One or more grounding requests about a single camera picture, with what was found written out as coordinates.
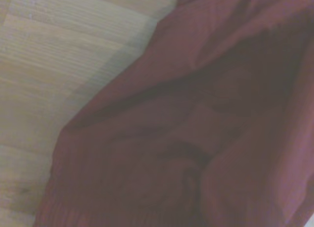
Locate rust red shorts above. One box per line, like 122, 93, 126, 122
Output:
32, 0, 314, 227

